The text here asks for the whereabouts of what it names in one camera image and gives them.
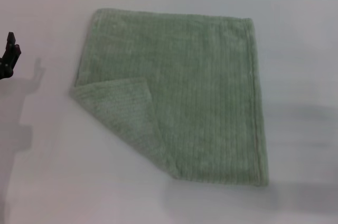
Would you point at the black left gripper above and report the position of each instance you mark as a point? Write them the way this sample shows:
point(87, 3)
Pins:
point(5, 66)

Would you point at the light green ribbed towel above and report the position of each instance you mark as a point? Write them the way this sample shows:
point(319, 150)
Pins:
point(190, 94)

